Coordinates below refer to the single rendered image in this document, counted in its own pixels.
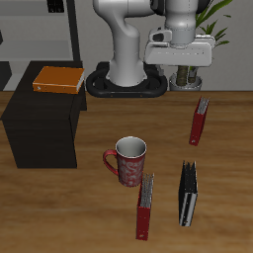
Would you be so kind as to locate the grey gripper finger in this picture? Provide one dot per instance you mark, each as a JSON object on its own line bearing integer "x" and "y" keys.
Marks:
{"x": 160, "y": 68}
{"x": 193, "y": 72}

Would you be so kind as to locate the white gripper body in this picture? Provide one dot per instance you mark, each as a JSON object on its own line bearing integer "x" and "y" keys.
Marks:
{"x": 179, "y": 54}

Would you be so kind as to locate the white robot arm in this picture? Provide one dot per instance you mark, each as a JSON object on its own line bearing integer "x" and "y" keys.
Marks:
{"x": 126, "y": 49}

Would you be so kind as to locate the red book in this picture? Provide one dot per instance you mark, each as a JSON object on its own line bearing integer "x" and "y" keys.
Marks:
{"x": 143, "y": 220}
{"x": 197, "y": 125}

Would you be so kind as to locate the orange book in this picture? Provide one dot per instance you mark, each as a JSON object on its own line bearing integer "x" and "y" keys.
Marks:
{"x": 56, "y": 77}

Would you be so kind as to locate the black book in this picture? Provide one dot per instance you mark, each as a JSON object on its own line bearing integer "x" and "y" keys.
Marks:
{"x": 187, "y": 201}

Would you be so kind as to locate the pot plant in white pot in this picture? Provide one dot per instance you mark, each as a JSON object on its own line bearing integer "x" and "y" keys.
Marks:
{"x": 184, "y": 85}

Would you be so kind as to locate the red patterned mug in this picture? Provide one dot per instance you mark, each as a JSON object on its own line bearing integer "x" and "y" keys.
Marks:
{"x": 131, "y": 168}

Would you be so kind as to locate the black binders on bookshelf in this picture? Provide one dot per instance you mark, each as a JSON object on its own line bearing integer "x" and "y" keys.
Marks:
{"x": 55, "y": 5}

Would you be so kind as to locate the dark brown desk caddy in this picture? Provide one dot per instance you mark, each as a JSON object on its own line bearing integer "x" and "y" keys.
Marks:
{"x": 42, "y": 131}

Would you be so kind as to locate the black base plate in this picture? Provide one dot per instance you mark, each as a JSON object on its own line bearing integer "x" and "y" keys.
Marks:
{"x": 95, "y": 86}

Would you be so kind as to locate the grey bookshelf with dark frame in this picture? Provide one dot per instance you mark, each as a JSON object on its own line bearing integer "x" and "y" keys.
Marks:
{"x": 36, "y": 36}

